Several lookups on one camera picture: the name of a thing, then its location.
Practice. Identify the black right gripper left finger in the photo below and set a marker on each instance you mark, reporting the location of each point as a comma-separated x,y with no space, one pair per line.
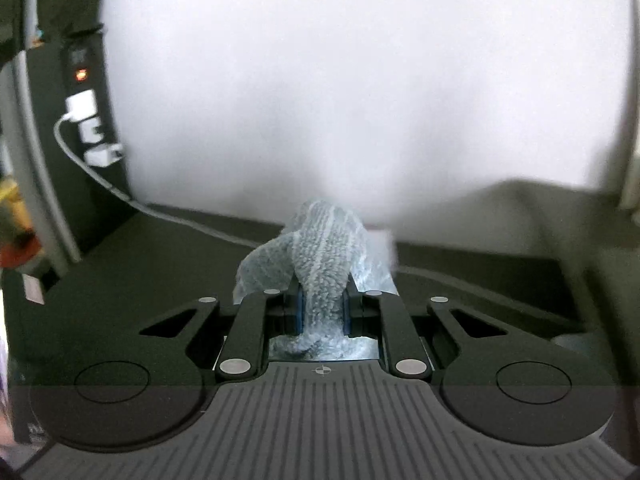
230,342

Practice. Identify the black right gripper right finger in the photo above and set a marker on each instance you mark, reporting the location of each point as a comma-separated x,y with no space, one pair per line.
447,340

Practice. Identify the light blue terry cloth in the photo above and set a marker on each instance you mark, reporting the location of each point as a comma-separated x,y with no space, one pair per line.
323,246

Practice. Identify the white power adapter brick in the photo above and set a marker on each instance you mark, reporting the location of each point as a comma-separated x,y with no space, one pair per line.
383,246

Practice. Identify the black power strip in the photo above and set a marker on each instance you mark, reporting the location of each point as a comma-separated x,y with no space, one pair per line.
55,72

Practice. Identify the white plug adapter bottom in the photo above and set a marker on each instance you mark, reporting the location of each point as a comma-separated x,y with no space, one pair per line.
103,155

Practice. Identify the white plug adapter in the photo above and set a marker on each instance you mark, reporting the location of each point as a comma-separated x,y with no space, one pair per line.
90,130
103,155
81,106

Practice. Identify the white plug adapter middle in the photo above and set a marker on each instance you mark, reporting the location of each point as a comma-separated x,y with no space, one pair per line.
90,130

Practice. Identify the white plug adapter top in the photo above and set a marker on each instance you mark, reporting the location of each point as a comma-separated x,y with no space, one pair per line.
81,106

